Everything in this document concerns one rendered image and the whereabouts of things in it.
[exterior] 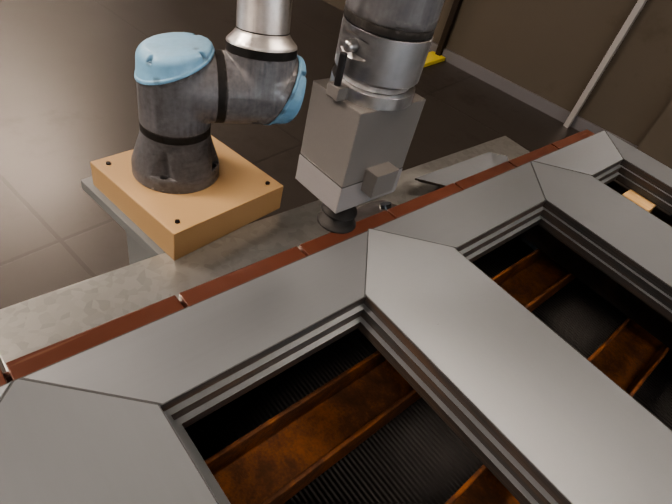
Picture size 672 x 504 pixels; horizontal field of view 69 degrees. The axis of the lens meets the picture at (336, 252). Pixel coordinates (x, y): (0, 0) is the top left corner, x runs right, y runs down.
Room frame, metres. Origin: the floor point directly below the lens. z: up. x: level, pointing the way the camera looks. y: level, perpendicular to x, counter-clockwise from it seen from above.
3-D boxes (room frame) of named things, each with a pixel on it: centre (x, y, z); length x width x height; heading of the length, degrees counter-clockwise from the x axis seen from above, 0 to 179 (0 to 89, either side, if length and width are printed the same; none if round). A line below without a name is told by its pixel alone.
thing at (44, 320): (0.79, -0.05, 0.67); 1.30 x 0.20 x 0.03; 142
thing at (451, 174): (1.04, -0.29, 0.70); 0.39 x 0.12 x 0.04; 142
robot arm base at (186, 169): (0.70, 0.32, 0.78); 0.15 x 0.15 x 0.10
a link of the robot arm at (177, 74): (0.71, 0.32, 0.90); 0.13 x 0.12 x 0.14; 120
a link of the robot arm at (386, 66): (0.42, 0.01, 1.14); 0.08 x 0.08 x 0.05
